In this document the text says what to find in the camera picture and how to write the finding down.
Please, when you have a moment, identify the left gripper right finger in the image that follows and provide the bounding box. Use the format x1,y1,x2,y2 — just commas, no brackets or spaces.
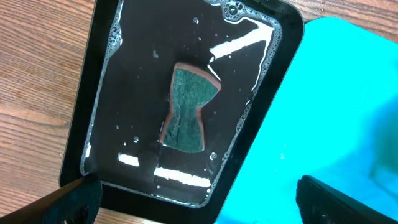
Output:
296,175,397,224

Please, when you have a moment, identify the black water tray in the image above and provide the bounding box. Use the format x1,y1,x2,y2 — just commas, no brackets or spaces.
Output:
59,1,304,223

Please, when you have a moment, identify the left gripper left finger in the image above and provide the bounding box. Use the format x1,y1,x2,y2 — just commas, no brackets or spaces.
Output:
1,174,103,224

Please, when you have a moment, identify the teal plastic tray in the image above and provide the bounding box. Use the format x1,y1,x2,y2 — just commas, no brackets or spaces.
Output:
218,17,397,223

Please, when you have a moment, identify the pink green sponge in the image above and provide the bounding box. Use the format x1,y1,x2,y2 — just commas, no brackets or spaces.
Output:
159,62,221,153

